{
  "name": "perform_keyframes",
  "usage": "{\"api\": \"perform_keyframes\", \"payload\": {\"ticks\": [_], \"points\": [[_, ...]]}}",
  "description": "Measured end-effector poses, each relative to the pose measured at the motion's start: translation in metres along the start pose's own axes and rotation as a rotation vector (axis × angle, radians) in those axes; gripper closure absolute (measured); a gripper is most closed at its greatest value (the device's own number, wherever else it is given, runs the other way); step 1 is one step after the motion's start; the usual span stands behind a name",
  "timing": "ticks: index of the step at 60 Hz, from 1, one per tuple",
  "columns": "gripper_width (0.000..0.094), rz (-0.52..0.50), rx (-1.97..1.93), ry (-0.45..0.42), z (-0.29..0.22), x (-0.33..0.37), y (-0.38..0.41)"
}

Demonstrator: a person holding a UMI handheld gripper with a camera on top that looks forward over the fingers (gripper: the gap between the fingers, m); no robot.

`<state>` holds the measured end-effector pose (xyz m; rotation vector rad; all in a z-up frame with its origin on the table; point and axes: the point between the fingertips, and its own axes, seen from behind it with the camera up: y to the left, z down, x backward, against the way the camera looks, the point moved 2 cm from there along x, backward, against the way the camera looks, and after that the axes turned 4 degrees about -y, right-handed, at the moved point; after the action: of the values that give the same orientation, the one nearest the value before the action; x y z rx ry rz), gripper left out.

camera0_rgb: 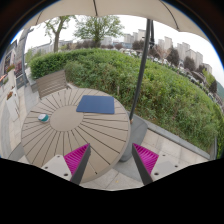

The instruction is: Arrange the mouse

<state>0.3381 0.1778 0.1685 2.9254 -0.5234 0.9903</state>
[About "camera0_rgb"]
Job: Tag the white teal computer mouse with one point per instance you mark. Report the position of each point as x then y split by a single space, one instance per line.
43 118

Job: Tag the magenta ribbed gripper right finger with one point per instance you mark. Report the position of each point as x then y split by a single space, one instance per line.
152 166

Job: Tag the beige slatted outdoor chair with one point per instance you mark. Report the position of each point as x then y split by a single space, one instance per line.
51 83

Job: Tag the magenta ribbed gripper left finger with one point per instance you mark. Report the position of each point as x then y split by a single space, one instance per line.
70 167

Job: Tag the green trimmed hedge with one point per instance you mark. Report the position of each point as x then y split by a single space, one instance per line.
164 97

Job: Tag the blue mouse pad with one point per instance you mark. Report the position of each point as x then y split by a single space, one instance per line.
96 104

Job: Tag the dark umbrella pole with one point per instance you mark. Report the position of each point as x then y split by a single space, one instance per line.
148 42

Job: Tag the beige patio umbrella canopy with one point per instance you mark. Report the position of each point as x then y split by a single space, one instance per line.
157 10

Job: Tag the round slatted beige table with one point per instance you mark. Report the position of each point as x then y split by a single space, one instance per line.
67 130

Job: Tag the grey umbrella base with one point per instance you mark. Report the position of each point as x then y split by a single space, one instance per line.
138 131

